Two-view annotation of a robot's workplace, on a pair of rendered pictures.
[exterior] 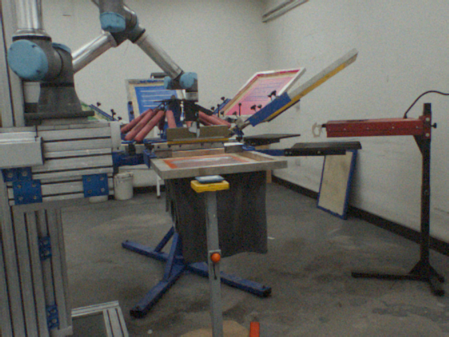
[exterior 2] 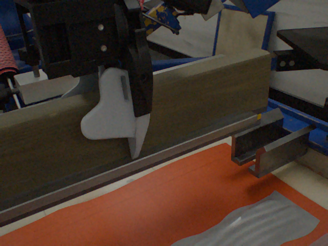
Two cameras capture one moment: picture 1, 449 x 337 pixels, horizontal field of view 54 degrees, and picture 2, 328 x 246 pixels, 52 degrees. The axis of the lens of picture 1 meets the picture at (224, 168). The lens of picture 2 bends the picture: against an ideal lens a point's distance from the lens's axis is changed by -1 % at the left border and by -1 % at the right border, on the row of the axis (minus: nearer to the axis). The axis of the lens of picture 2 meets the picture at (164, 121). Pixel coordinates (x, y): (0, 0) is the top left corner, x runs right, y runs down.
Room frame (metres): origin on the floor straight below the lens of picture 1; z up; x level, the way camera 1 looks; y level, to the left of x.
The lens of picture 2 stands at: (2.23, 0.18, 1.26)
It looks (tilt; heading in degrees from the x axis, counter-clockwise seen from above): 28 degrees down; 345
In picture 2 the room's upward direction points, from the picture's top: 4 degrees counter-clockwise
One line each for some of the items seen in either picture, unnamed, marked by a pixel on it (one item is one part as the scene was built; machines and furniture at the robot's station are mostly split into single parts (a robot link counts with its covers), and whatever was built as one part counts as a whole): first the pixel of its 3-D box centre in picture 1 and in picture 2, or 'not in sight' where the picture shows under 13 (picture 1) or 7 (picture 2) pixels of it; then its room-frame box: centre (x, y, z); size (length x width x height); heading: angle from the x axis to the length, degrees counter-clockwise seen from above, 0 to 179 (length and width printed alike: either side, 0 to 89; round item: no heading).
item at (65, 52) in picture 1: (54, 63); not in sight; (1.58, 0.57, 1.42); 0.13 x 0.12 x 0.14; 174
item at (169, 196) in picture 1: (176, 199); not in sight; (2.22, 0.25, 0.79); 0.46 x 0.09 x 0.33; 15
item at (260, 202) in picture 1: (223, 215); not in sight; (2.03, 0.01, 0.74); 0.45 x 0.03 x 0.43; 105
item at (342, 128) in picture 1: (373, 126); not in sight; (2.96, -1.02, 1.06); 0.61 x 0.46 x 0.12; 75
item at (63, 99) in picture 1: (58, 97); not in sight; (1.58, 0.57, 1.31); 0.15 x 0.15 x 0.10
